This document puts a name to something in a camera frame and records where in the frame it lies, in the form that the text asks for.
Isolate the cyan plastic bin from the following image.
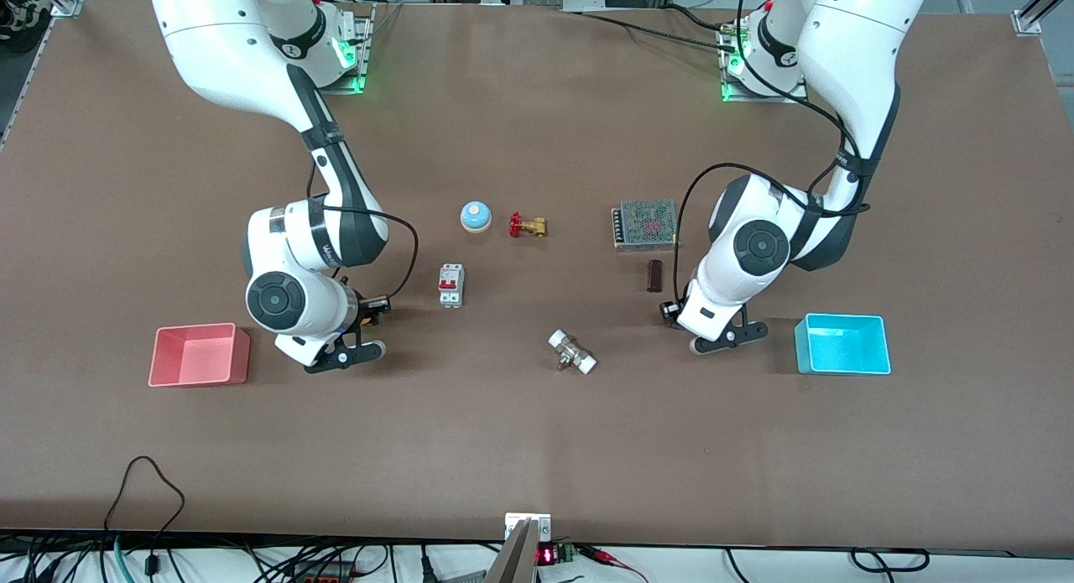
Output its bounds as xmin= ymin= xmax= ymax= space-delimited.
xmin=794 ymin=313 xmax=892 ymax=376

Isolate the white red circuit breaker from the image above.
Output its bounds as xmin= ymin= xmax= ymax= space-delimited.
xmin=437 ymin=263 xmax=465 ymax=309

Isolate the pink plastic bin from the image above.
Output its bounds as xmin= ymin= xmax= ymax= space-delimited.
xmin=149 ymin=322 xmax=252 ymax=388

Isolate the metal mesh power supply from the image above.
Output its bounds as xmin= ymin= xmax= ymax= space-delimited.
xmin=611 ymin=199 xmax=679 ymax=252

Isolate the white-capped brass fitting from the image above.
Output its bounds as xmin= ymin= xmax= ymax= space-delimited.
xmin=547 ymin=329 xmax=598 ymax=376

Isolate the red clip wire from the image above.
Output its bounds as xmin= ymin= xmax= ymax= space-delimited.
xmin=579 ymin=545 xmax=651 ymax=583

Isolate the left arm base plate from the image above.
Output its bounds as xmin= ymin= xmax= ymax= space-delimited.
xmin=717 ymin=21 xmax=811 ymax=104

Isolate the aluminium mount bracket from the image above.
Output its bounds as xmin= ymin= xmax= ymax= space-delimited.
xmin=504 ymin=513 xmax=552 ymax=542

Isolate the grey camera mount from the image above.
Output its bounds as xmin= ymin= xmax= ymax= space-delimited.
xmin=485 ymin=518 xmax=542 ymax=583

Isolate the black looped cable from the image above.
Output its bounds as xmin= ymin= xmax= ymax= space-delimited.
xmin=102 ymin=455 xmax=187 ymax=575

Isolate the black cable loop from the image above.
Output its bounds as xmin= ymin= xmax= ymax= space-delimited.
xmin=849 ymin=548 xmax=931 ymax=574

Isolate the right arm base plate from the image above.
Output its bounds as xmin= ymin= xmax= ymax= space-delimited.
xmin=315 ymin=0 xmax=374 ymax=96

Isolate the black cable on table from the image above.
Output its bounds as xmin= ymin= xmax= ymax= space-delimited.
xmin=558 ymin=4 xmax=739 ymax=54

